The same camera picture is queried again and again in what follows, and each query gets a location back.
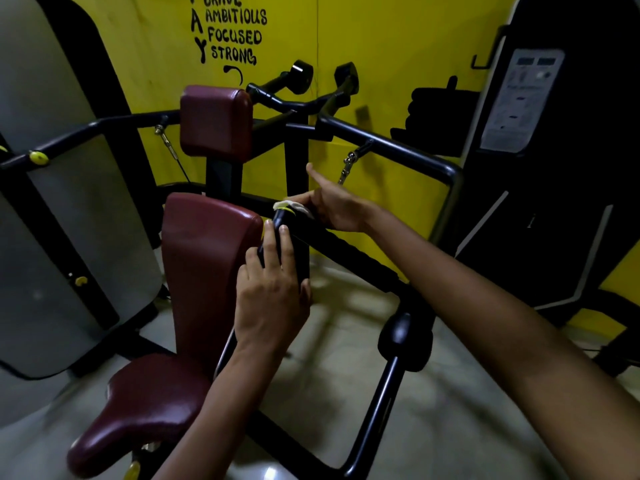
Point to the person's right hand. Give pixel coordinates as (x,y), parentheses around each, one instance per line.
(342,209)

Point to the person's left hand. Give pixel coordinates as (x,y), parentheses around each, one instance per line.
(270,299)

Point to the person's left middle finger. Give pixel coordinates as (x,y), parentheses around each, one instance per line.
(271,244)

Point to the person's right thumb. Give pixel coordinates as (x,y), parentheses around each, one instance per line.
(302,197)

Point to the person's left thumb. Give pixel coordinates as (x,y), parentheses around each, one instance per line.
(306,294)

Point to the person's left little finger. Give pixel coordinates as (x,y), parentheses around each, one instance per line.
(242,277)

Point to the white cleaning cloth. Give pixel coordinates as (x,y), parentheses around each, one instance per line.
(295,206)

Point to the person's left forearm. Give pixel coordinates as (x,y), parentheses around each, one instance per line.
(225,414)

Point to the person's right forearm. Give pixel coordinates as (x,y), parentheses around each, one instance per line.
(490,324)

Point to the maroon back pad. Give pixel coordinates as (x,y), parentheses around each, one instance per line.
(202,274)

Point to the maroon headrest pad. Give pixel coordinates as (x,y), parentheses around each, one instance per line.
(216,122)

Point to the yellow adjustment knob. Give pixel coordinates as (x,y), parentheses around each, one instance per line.
(81,281)
(38,158)
(132,471)

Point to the maroon seat pad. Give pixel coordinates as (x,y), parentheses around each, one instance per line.
(140,409)

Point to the grey weight stack shroud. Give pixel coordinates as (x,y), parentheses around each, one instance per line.
(75,204)

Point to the grey instruction placard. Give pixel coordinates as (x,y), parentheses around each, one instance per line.
(522,102)

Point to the black gym machine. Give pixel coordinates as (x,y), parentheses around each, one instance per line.
(560,209)

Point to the black gym machine frame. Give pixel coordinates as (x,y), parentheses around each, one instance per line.
(400,154)

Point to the black wall hook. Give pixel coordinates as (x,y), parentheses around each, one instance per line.
(492,52)

